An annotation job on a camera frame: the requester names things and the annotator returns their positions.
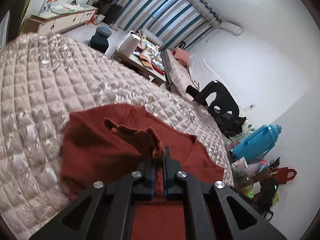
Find rust red knit sweater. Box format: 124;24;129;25
60;104;224;239

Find green frog toy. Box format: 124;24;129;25
245;190;254;199

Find glass jar dark liquid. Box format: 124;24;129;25
235;171;253;191

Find white floral paper cup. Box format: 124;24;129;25
232;157;248;172

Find woven brown basket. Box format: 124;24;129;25
252;167;272;183

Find white pink spray bottle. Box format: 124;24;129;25
245;161;268;176

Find blue thermos jug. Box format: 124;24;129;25
232;124;282;163

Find dark red tote bag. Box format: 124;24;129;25
271;167;297;185

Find black jacket on table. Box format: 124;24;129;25
214;113;247;139

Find black chair far side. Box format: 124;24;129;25
185;80;240;122

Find sofa with floral cover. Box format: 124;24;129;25
162;49;200;101

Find beige quilted table cover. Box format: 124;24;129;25
1;33;234;239

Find red snack tray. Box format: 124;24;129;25
151;57;165;75

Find pink cushion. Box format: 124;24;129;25
174;47;190;67

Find low wooden coffee table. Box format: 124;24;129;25
113;31;166;86

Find white electric kettle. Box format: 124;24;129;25
122;33;141;56

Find dark blue round stool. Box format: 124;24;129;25
88;27;112;54

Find white low TV cabinet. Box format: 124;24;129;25
21;5;97;34

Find blue white striped curtains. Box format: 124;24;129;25
113;0;222;50

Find black suitcase by curtain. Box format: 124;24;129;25
103;4;123;24

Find white box on cabinet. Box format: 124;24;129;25
39;0;59;16

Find white wall air conditioner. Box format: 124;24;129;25
220;22;243;36

